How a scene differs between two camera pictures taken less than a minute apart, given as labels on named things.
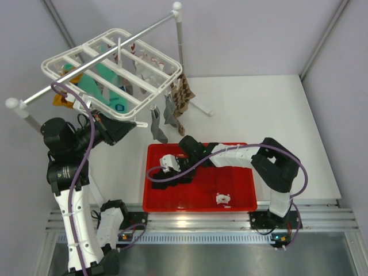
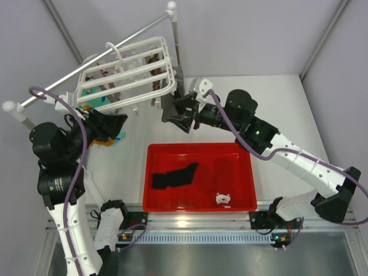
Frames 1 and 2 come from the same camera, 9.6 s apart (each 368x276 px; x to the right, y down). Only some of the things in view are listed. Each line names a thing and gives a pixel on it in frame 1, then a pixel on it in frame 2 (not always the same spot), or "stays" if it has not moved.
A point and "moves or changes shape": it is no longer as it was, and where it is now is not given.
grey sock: [168, 112] to [179, 93]
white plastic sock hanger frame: [121, 85] moves or changes shape
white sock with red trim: [149, 76] to [132, 68]
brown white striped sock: [133, 48] to [110, 87]
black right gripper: [183, 171] to [188, 102]
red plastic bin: [230, 188] stays
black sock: [164, 184] stays
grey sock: [157, 133] to [168, 107]
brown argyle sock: [181, 94] to [150, 58]
